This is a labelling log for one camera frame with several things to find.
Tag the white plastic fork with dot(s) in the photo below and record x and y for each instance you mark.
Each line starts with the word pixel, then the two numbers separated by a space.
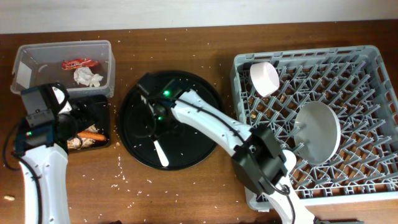
pixel 161 154

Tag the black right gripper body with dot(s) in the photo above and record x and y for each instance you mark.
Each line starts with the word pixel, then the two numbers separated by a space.
pixel 160 121

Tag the grey round plate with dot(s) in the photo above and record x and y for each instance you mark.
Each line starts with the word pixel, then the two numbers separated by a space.
pixel 318 131

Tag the grey dishwasher rack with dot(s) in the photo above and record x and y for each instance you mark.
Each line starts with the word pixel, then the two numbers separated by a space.
pixel 354 83

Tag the orange carrot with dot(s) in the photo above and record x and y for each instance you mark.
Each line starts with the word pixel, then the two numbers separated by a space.
pixel 93 136

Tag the white tissue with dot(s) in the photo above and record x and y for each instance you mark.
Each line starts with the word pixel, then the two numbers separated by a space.
pixel 86 77

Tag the peanut on table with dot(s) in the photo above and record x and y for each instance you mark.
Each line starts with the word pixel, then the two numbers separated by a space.
pixel 9 197

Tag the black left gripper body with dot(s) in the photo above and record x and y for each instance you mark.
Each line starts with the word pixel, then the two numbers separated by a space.
pixel 66 116

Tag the black rectangular tray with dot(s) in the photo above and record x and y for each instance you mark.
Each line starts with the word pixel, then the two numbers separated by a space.
pixel 99 112

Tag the red snack wrapper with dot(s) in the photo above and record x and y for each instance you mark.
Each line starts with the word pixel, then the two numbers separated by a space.
pixel 79 63

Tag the pink bowl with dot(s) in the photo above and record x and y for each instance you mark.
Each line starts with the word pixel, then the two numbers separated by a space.
pixel 264 78

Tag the round black tray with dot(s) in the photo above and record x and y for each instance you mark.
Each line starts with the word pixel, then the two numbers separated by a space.
pixel 184 150

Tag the rice and peanut pile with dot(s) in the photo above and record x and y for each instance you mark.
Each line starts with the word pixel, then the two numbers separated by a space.
pixel 81 142

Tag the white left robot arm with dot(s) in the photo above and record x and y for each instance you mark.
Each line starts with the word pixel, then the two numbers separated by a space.
pixel 40 147

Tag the clear plastic bin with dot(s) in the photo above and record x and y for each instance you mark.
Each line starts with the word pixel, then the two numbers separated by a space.
pixel 38 64

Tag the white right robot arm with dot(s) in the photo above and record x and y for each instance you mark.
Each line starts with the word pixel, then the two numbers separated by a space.
pixel 258 161

